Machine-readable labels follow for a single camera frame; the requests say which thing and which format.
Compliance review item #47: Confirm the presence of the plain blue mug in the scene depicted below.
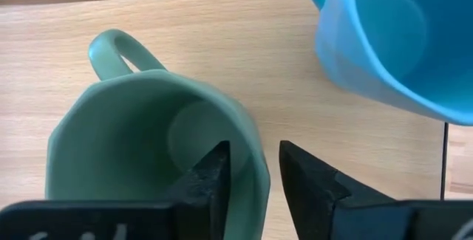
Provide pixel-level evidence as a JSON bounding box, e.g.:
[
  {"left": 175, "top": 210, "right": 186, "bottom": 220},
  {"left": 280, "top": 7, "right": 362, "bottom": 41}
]
[{"left": 291, "top": 0, "right": 473, "bottom": 126}]

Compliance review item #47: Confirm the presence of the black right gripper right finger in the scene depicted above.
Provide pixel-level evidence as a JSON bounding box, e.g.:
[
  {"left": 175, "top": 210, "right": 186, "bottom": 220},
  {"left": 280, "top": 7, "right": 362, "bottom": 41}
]
[{"left": 279, "top": 140, "right": 473, "bottom": 240}]

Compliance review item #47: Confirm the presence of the plain green mug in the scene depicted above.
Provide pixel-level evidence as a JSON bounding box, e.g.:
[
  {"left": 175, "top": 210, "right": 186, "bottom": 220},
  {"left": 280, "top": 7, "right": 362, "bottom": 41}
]
[{"left": 44, "top": 28, "right": 271, "bottom": 240}]

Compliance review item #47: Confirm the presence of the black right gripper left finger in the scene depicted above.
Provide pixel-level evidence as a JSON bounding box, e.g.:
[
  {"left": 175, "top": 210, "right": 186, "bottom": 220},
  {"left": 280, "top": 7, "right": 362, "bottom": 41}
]
[{"left": 0, "top": 140, "right": 232, "bottom": 240}]

